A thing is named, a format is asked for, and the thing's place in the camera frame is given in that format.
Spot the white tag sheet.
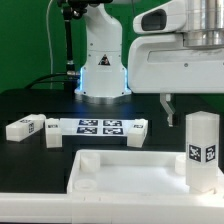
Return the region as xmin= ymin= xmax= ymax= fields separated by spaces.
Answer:
xmin=60 ymin=118 xmax=133 ymax=136

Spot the black camera pole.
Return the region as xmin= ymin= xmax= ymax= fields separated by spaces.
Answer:
xmin=62 ymin=7 xmax=80 ymax=92

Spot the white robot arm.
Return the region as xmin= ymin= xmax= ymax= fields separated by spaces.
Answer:
xmin=57 ymin=0 xmax=224 ymax=126

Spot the black cable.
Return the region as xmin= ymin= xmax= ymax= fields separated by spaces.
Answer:
xmin=24 ymin=72 xmax=81 ymax=90

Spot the white front fence bar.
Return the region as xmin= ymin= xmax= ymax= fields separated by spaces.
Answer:
xmin=0 ymin=193 xmax=224 ymax=224

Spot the white desk top panel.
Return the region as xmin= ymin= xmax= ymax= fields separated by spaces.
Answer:
xmin=67 ymin=148 xmax=224 ymax=203

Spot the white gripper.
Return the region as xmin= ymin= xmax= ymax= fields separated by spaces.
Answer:
xmin=128 ymin=0 xmax=224 ymax=127

